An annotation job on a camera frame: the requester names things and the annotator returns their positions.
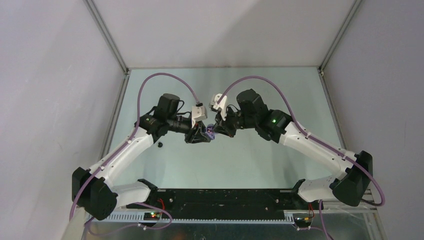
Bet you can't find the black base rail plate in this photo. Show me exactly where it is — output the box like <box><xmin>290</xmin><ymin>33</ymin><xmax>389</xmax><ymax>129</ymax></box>
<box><xmin>146</xmin><ymin>188</ymin><xmax>319</xmax><ymax>221</ymax></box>

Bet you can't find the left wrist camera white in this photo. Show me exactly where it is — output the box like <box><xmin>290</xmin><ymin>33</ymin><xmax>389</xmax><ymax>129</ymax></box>
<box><xmin>191</xmin><ymin>103</ymin><xmax>208</xmax><ymax>128</ymax></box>

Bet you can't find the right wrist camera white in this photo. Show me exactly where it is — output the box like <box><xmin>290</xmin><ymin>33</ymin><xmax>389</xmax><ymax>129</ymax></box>
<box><xmin>209</xmin><ymin>93</ymin><xmax>228</xmax><ymax>121</ymax></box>

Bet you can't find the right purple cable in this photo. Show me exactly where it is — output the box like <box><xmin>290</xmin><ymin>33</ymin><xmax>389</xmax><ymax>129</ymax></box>
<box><xmin>216</xmin><ymin>75</ymin><xmax>387</xmax><ymax>207</ymax></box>

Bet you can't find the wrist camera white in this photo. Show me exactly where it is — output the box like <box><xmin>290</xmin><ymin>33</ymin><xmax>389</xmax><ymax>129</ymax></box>
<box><xmin>191</xmin><ymin>103</ymin><xmax>208</xmax><ymax>128</ymax></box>
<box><xmin>209</xmin><ymin>93</ymin><xmax>228</xmax><ymax>121</ymax></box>

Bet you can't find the right controller board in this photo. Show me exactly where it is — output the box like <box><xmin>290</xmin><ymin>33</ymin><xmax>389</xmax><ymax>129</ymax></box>
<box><xmin>293</xmin><ymin>217</ymin><xmax>313</xmax><ymax>229</ymax></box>

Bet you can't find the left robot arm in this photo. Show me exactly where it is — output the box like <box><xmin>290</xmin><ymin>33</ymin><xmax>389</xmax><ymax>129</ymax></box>
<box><xmin>71</xmin><ymin>93</ymin><xmax>211</xmax><ymax>220</ymax></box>

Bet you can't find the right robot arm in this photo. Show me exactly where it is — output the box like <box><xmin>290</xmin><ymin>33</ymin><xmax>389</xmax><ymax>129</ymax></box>
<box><xmin>209</xmin><ymin>89</ymin><xmax>373</xmax><ymax>209</ymax></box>

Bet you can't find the lavender earbud charging case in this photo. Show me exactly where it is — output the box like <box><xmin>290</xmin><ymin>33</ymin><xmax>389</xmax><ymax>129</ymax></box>
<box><xmin>205</xmin><ymin>124</ymin><xmax>216</xmax><ymax>140</ymax></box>

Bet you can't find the left controller board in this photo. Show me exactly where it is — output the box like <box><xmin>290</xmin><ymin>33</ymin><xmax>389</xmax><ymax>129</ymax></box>
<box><xmin>143</xmin><ymin>212</ymin><xmax>162</xmax><ymax>221</ymax></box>

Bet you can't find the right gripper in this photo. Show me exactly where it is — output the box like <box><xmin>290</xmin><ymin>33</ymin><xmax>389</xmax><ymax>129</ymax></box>
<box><xmin>212</xmin><ymin>104</ymin><xmax>257</xmax><ymax>138</ymax></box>

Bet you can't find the controller board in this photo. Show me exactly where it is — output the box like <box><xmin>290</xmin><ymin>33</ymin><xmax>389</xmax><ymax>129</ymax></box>
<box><xmin>143</xmin><ymin>212</ymin><xmax>162</xmax><ymax>221</ymax></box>
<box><xmin>293</xmin><ymin>217</ymin><xmax>313</xmax><ymax>229</ymax></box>

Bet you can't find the grey slotted cable duct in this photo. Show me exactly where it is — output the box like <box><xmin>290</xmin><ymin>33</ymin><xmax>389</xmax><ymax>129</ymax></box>
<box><xmin>86</xmin><ymin>210</ymin><xmax>296</xmax><ymax>225</ymax></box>

